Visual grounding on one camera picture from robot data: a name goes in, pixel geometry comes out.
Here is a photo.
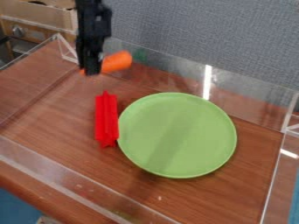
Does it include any cardboard box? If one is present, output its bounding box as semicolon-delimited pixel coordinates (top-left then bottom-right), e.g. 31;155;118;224
0;0;78;31

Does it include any orange toy carrot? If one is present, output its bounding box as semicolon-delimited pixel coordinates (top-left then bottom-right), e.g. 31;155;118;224
79;48;150;75

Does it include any clear acrylic triangle bracket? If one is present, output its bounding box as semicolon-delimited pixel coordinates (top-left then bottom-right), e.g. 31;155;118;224
57;34;79;64

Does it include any wooden shelf with knob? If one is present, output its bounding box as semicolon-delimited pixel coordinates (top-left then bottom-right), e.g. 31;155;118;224
0;16;77;43

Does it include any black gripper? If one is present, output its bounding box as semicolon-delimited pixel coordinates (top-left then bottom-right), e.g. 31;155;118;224
75;0;113;75

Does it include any green round plate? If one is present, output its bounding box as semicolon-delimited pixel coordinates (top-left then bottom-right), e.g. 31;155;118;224
118;93;238;179

